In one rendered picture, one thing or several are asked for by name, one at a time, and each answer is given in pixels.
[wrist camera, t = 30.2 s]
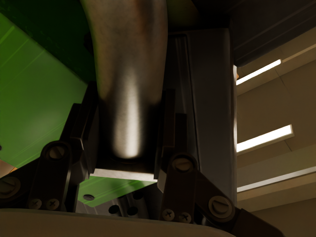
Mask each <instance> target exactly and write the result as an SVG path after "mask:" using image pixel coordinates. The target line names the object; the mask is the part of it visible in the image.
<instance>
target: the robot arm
mask: <svg viewBox="0 0 316 237"><path fill-rule="evenodd" d="M175 105H176V89H171V88H166V90H165V91H164V90H162V97H161V106H160V115H159V123H158V134H157V142H156V154H155V165H154V178H153V179H154V180H157V186H158V188H159V189H160V190H161V191H162V192H163V196H162V201H161V207H160V212H159V218H158V221H157V220H148V219H138V218H128V217H118V216H107V215H97V214H86V213H75V212H76V205H77V199H78V193H79V184H80V183H81V182H83V181H84V180H85V179H89V177H90V174H94V171H95V167H96V163H97V159H98V155H99V151H100V146H101V143H102V139H103V138H102V128H101V119H100V110H99V101H98V91H97V82H96V81H89V84H88V86H87V89H86V92H85V95H84V98H83V101H82V103H81V104H80V103H74V104H73V105H72V107H71V110H70V113H69V115H68V118H67V120H66V123H65V125H64V128H63V131H62V133H61V136H60V139H59V140H56V141H52V142H49V143H48V144H46V145H45V146H44V147H43V149H42V151H41V154H40V157H39V158H37V159H35V160H33V161H31V162H30V163H28V164H26V165H24V166H22V167H20V168H18V169H16V170H14V171H12V172H10V173H9V174H7V175H5V176H3V177H1V178H0V237H285V235H284V234H283V232H282V231H281V230H279V229H278V228H276V227H274V226H273V225H271V224H269V223H267V222H266V221H264V220H262V219H260V218H259V217H257V216H255V215H253V214H252V213H250V212H248V211H246V210H245V209H243V208H241V209H239V208H237V207H235V206H234V204H233V202H232V201H231V200H230V199H229V198H228V197H227V196H226V195H225V194H224V193H223V192H222V191H221V190H220V189H219V188H217V187H216V186H215V185H214V184H213V183H212V182H211V181H210V180H209V179H207V178H206V177H205V176H204V175H203V174H202V173H201V172H200V171H199V170H198V162H197V160H196V159H195V158H194V157H193V155H191V154H189V153H188V116H187V114H182V113H175Z"/></svg>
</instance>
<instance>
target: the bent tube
mask: <svg viewBox="0 0 316 237"><path fill-rule="evenodd" d="M80 3H81V5H82V7H83V10H84V12H85V15H86V18H87V22H88V25H89V29H90V33H91V37H92V43H93V51H94V60H95V72H96V82H97V91H98V101H99V110H100V119H101V128H102V138H103V139H102V143H101V146H100V151H99V155H98V159H97V163H96V167H95V171H94V174H90V176H100V177H110V178H120V179H130V180H141V181H151V182H157V180H154V179H153V178H154V165H155V154H156V142H157V134H158V123H159V115H160V106H161V97H162V89H163V80H164V71H165V63H166V51H167V39H168V19H167V6H166V0H80Z"/></svg>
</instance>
